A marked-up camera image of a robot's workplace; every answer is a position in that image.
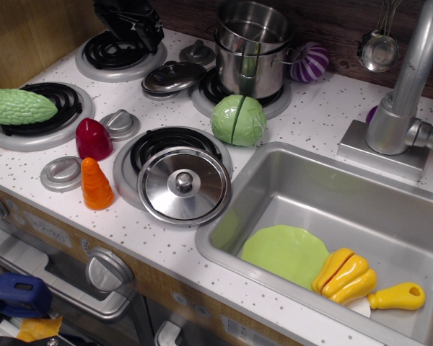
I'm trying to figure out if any silver knob back centre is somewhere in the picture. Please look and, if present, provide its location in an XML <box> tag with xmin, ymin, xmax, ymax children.
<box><xmin>179</xmin><ymin>40</ymin><xmax>216</xmax><ymax>66</ymax></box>

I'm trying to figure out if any back left stove burner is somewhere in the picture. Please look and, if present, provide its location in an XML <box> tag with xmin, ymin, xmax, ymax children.
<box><xmin>75</xmin><ymin>32</ymin><xmax>167</xmax><ymax>83</ymax></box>

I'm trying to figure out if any back right stove burner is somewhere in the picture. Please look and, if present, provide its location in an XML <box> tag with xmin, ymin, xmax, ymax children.
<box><xmin>189</xmin><ymin>67</ymin><xmax>292</xmax><ymax>120</ymax></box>

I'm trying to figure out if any small steel pot lid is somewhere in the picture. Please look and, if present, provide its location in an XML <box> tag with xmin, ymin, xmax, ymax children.
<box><xmin>141</xmin><ymin>61</ymin><xmax>206</xmax><ymax>94</ymax></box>

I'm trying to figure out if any red toy pepper piece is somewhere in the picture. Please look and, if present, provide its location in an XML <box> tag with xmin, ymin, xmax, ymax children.
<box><xmin>76</xmin><ymin>118</ymin><xmax>113</xmax><ymax>161</ymax></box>

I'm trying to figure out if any purple toy behind faucet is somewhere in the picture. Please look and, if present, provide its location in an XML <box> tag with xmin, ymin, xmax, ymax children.
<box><xmin>365</xmin><ymin>106</ymin><xmax>378</xmax><ymax>124</ymax></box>

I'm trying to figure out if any large steel pot lid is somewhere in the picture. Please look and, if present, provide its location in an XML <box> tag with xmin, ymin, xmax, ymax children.
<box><xmin>137</xmin><ymin>146</ymin><xmax>231</xmax><ymax>226</ymax></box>

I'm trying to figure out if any hanging steel ladle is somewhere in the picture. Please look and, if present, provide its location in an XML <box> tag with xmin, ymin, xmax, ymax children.
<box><xmin>357</xmin><ymin>1</ymin><xmax>401</xmax><ymax>73</ymax></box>

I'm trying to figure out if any lower steel pot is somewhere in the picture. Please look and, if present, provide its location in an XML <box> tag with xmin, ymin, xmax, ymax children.
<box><xmin>215</xmin><ymin>40</ymin><xmax>302</xmax><ymax>99</ymax></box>

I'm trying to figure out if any green toy bitter gourd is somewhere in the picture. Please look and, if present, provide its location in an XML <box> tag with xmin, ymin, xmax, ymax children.
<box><xmin>0</xmin><ymin>89</ymin><xmax>58</xmax><ymax>125</ymax></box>

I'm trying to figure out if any yellow handled toy knife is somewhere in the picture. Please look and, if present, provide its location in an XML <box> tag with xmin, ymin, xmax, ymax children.
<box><xmin>346</xmin><ymin>282</ymin><xmax>427</xmax><ymax>319</ymax></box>

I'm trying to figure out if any silver knob front left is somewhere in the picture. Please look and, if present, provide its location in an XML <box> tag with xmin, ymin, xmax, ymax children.
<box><xmin>40</xmin><ymin>156</ymin><xmax>82</xmax><ymax>192</ymax></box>

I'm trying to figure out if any silver oven door handle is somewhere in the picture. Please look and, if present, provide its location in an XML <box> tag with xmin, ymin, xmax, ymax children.
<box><xmin>0</xmin><ymin>229</ymin><xmax>134</xmax><ymax>323</ymax></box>

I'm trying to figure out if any green toy cabbage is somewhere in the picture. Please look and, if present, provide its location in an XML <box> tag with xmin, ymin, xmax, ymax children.
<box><xmin>210</xmin><ymin>94</ymin><xmax>267</xmax><ymax>147</ymax></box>

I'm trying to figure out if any orange toy carrot piece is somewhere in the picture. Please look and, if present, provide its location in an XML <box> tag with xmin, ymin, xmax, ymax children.
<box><xmin>81</xmin><ymin>157</ymin><xmax>115</xmax><ymax>210</ymax></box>

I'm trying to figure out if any front right stove burner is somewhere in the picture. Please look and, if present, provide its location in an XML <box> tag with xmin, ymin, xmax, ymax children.
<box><xmin>113</xmin><ymin>126</ymin><xmax>232</xmax><ymax>210</ymax></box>

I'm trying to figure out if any yellow toy squash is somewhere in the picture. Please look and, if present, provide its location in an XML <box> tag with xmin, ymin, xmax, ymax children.
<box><xmin>311</xmin><ymin>248</ymin><xmax>377</xmax><ymax>305</ymax></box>

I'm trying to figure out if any front left stove burner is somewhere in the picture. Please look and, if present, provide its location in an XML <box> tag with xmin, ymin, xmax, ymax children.
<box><xmin>0</xmin><ymin>82</ymin><xmax>95</xmax><ymax>152</ymax></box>

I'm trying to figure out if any silver toy faucet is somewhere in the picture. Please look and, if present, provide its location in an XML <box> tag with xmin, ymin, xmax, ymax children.
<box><xmin>337</xmin><ymin>1</ymin><xmax>433</xmax><ymax>181</ymax></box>

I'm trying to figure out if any silver sink basin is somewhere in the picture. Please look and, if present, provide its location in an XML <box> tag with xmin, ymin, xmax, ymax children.
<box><xmin>196</xmin><ymin>143</ymin><xmax>433</xmax><ymax>345</ymax></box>

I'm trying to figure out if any purple striped toy onion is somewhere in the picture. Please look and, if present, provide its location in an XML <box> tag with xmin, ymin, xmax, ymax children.
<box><xmin>289</xmin><ymin>42</ymin><xmax>329</xmax><ymax>83</ymax></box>

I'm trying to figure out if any blue clamp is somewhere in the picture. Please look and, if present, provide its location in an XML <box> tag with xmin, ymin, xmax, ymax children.
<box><xmin>0</xmin><ymin>272</ymin><xmax>53</xmax><ymax>318</ymax></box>

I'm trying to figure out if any steel pot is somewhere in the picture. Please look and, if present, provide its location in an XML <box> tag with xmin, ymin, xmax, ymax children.
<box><xmin>215</xmin><ymin>1</ymin><xmax>294</xmax><ymax>55</ymax></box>
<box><xmin>215</xmin><ymin>40</ymin><xmax>302</xmax><ymax>99</ymax></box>

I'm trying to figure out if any silver knob middle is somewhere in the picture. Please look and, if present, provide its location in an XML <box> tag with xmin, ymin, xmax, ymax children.
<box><xmin>100</xmin><ymin>109</ymin><xmax>140</xmax><ymax>141</ymax></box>

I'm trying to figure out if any silver knob under small lid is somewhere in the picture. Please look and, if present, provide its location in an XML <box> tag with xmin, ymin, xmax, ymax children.
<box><xmin>142</xmin><ymin>89</ymin><xmax>180</xmax><ymax>102</ymax></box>

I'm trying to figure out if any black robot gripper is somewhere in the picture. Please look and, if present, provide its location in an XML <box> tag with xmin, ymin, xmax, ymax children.
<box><xmin>93</xmin><ymin>0</ymin><xmax>164</xmax><ymax>53</ymax></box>

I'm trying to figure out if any silver oven dial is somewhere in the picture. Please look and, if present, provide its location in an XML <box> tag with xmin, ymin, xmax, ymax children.
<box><xmin>85</xmin><ymin>247</ymin><xmax>134</xmax><ymax>293</ymax></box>

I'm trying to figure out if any green plastic plate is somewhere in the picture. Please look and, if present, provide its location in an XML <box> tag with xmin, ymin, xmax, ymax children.
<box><xmin>241</xmin><ymin>225</ymin><xmax>329</xmax><ymax>290</ymax></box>

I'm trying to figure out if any stove burner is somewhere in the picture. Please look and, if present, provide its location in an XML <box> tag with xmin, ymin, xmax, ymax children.
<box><xmin>113</xmin><ymin>126</ymin><xmax>232</xmax><ymax>210</ymax></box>
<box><xmin>75</xmin><ymin>32</ymin><xmax>167</xmax><ymax>83</ymax></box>
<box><xmin>0</xmin><ymin>82</ymin><xmax>95</xmax><ymax>152</ymax></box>
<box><xmin>189</xmin><ymin>67</ymin><xmax>292</xmax><ymax>120</ymax></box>

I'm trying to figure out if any upper steel pot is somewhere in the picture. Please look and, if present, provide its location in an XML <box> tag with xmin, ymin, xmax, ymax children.
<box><xmin>215</xmin><ymin>1</ymin><xmax>294</xmax><ymax>55</ymax></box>

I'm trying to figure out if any yellow tape piece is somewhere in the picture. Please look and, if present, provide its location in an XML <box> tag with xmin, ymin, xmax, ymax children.
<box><xmin>17</xmin><ymin>316</ymin><xmax>63</xmax><ymax>342</ymax></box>

